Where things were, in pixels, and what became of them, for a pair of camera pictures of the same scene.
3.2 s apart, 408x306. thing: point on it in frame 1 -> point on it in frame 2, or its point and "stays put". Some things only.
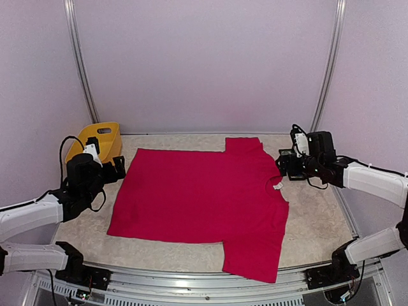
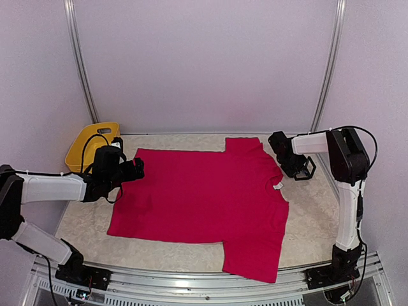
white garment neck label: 278,186 stays put
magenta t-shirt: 235,197 stays put
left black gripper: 112,176 -> 139,167
